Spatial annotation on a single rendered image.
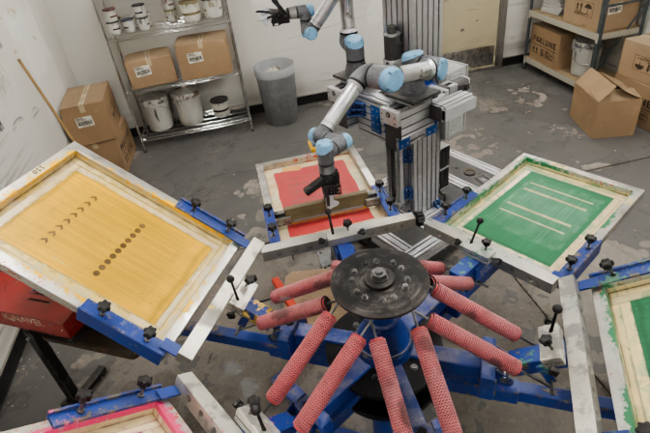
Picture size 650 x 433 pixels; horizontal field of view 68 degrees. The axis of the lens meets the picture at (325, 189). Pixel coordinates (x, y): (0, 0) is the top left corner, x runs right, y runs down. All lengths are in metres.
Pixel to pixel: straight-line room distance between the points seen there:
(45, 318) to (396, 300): 1.29
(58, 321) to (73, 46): 4.22
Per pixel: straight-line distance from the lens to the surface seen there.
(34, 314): 2.14
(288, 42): 5.81
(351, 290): 1.47
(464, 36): 6.57
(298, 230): 2.30
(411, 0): 2.89
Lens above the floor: 2.35
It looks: 33 degrees down
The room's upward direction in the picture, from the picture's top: 7 degrees counter-clockwise
